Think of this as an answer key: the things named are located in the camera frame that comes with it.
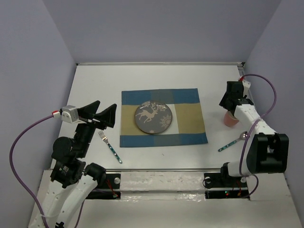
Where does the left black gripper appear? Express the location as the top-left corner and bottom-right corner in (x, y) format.
(75, 99), (118, 156)

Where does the fork with teal handle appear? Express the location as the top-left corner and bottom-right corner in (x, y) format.
(98, 131), (123, 164)

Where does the pink mug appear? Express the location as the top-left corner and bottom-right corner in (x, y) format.
(223, 111), (239, 127)

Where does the spoon with teal handle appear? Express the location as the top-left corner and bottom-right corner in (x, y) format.
(218, 131), (248, 152)

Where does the blue beige checked placemat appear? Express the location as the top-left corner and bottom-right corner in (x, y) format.
(120, 88), (208, 148)

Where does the dark reindeer plate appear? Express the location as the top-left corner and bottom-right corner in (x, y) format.
(134, 100), (173, 134)

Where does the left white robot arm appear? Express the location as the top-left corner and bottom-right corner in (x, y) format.
(29, 101), (117, 228)

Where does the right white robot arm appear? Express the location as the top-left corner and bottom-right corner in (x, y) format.
(218, 81), (289, 186)

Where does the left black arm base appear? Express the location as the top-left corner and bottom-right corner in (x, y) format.
(86, 173), (121, 200)

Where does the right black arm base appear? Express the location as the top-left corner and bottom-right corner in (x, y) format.
(202, 172), (249, 200)

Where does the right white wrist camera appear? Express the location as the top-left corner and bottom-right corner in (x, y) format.
(239, 76), (251, 90)

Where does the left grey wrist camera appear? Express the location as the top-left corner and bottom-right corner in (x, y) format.
(52, 105), (79, 124)

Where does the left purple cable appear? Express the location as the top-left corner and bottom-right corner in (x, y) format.
(9, 114), (84, 228)

